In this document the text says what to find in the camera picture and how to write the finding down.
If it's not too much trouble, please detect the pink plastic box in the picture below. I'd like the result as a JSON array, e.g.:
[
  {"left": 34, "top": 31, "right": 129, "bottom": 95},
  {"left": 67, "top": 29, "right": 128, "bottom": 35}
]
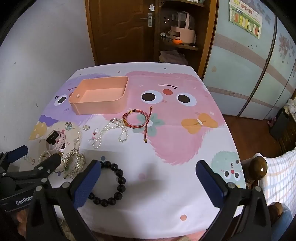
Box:
[{"left": 69, "top": 76, "right": 129, "bottom": 115}]

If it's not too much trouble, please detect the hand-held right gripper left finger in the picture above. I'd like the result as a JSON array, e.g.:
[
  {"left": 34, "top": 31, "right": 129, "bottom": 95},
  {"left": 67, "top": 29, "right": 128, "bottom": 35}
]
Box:
[{"left": 25, "top": 159, "right": 102, "bottom": 241}]

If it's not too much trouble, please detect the red string bracelet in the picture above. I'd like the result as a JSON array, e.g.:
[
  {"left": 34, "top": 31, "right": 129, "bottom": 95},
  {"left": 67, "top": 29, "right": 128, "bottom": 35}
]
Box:
[{"left": 122, "top": 106, "right": 153, "bottom": 143}]

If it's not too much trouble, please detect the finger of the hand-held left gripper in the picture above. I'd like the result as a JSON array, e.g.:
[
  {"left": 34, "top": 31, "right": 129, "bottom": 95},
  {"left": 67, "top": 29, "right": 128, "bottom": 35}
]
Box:
[
  {"left": 0, "top": 153, "right": 62, "bottom": 186},
  {"left": 0, "top": 145, "right": 28, "bottom": 168}
]

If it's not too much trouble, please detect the white band bracelet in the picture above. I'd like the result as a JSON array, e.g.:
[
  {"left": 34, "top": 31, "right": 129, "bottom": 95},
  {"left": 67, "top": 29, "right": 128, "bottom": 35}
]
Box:
[{"left": 45, "top": 130, "right": 66, "bottom": 155}]

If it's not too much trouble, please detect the black bead bracelet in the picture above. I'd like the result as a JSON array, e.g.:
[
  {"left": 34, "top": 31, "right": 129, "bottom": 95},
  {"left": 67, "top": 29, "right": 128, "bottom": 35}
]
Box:
[{"left": 88, "top": 157, "right": 126, "bottom": 207}]

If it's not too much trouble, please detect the silver door handle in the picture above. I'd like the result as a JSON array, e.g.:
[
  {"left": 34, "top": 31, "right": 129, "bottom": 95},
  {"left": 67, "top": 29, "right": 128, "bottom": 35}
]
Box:
[{"left": 140, "top": 13, "right": 152, "bottom": 27}]

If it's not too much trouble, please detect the small pearl bracelet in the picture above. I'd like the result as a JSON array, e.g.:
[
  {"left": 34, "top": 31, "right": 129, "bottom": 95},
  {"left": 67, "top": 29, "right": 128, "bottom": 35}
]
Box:
[{"left": 38, "top": 150, "right": 64, "bottom": 175}]

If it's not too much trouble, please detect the wooden bed post knob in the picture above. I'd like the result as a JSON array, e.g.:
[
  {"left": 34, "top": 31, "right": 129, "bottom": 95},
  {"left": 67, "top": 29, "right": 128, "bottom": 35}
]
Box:
[{"left": 245, "top": 152, "right": 268, "bottom": 184}]

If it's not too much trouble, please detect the brown wooden door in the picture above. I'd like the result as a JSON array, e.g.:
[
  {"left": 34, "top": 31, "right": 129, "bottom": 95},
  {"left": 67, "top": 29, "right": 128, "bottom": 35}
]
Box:
[{"left": 85, "top": 0, "right": 160, "bottom": 66}]

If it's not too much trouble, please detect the black bin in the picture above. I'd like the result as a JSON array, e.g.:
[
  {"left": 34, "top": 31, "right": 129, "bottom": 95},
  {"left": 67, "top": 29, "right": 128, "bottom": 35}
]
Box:
[{"left": 269, "top": 108, "right": 289, "bottom": 141}]

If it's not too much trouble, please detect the pale blue wardrobe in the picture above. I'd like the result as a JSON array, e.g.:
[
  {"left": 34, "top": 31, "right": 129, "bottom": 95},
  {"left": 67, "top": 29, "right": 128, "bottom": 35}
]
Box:
[{"left": 202, "top": 0, "right": 296, "bottom": 120}]

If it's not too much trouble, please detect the checked blanket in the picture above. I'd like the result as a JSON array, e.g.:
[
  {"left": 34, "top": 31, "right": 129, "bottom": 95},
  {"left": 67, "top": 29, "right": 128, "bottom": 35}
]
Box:
[{"left": 257, "top": 148, "right": 296, "bottom": 208}]

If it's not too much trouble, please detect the wooden shelf cabinet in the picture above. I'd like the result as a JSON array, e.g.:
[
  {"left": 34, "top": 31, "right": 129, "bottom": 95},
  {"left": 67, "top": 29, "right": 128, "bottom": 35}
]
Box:
[{"left": 154, "top": 0, "right": 219, "bottom": 78}]

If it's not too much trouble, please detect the cartoon printed tablecloth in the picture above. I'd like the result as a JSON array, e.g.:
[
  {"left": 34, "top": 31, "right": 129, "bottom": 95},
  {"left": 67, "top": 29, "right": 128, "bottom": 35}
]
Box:
[{"left": 20, "top": 62, "right": 247, "bottom": 237}]

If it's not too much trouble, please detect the white pearl necklace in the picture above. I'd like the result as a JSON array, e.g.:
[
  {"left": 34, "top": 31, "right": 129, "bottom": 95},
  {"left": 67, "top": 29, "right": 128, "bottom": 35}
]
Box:
[{"left": 92, "top": 118, "right": 129, "bottom": 150}]

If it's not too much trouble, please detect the wall poster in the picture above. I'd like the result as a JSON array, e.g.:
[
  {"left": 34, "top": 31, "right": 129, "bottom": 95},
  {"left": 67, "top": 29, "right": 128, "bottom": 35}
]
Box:
[{"left": 229, "top": 0, "right": 263, "bottom": 39}]

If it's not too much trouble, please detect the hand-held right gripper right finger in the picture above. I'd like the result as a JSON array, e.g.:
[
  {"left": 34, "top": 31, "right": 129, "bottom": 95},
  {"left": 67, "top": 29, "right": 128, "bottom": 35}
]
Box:
[{"left": 195, "top": 160, "right": 276, "bottom": 241}]

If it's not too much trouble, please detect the gold leaf hair clip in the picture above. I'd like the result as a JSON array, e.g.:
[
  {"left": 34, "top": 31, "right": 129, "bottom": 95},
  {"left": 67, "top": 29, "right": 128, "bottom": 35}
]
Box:
[{"left": 62, "top": 132, "right": 86, "bottom": 179}]

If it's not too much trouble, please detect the person's jeans leg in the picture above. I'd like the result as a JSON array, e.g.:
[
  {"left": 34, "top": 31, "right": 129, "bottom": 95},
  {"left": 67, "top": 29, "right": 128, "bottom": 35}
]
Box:
[{"left": 267, "top": 202, "right": 293, "bottom": 241}]

